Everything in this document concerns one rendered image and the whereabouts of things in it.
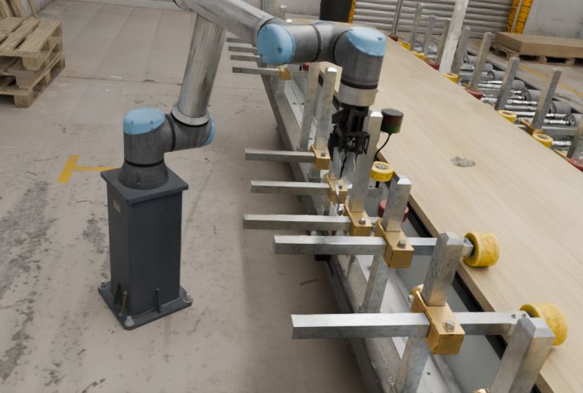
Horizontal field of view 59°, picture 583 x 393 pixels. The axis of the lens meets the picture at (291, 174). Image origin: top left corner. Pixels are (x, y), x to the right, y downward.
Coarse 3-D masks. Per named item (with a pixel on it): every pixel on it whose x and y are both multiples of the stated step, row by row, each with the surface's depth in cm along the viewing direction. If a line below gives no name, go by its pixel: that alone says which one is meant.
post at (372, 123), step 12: (372, 120) 132; (372, 132) 133; (372, 144) 135; (360, 156) 137; (372, 156) 136; (360, 168) 138; (360, 180) 139; (360, 192) 141; (348, 204) 146; (360, 204) 143
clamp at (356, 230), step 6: (348, 210) 144; (354, 216) 142; (360, 216) 142; (366, 216) 142; (354, 222) 139; (366, 222) 139; (354, 228) 138; (360, 228) 138; (366, 228) 138; (354, 234) 138; (360, 234) 139; (366, 234) 139
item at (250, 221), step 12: (252, 216) 137; (264, 216) 138; (276, 216) 138; (288, 216) 139; (300, 216) 140; (312, 216) 141; (324, 216) 142; (336, 216) 142; (348, 216) 143; (252, 228) 137; (264, 228) 137; (276, 228) 138; (288, 228) 138; (300, 228) 139; (312, 228) 140; (324, 228) 140; (336, 228) 141; (348, 228) 142
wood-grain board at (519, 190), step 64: (320, 64) 277; (384, 64) 295; (448, 128) 208; (512, 128) 218; (448, 192) 156; (512, 192) 161; (576, 192) 167; (512, 256) 127; (576, 256) 131; (576, 320) 108; (576, 384) 92
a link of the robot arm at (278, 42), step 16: (176, 0) 150; (192, 0) 144; (208, 0) 137; (224, 0) 133; (240, 0) 133; (208, 16) 139; (224, 16) 131; (240, 16) 126; (256, 16) 123; (272, 16) 122; (240, 32) 127; (256, 32) 121; (272, 32) 114; (288, 32) 114; (304, 32) 117; (272, 48) 115; (288, 48) 114; (304, 48) 117; (320, 48) 120; (272, 64) 117
